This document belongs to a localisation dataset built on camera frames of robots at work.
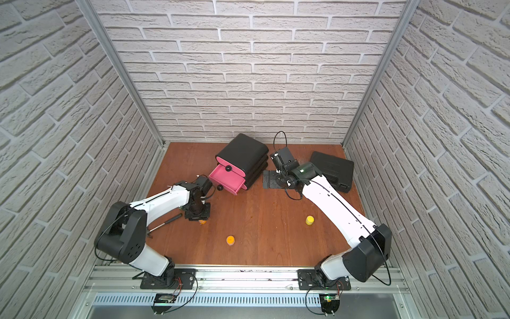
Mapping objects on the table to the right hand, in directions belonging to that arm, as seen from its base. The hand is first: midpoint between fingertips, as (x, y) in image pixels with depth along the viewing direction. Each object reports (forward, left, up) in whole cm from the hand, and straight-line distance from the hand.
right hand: (278, 179), depth 78 cm
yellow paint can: (-10, -14, -19) cm, 26 cm away
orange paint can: (-8, +34, -20) cm, 40 cm away
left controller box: (-35, +45, -20) cm, 60 cm away
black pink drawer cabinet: (+12, +15, -4) cm, 19 cm away
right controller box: (-40, -15, -22) cm, 48 cm away
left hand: (-5, +33, -18) cm, 38 cm away
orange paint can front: (-17, +21, -19) cm, 33 cm away
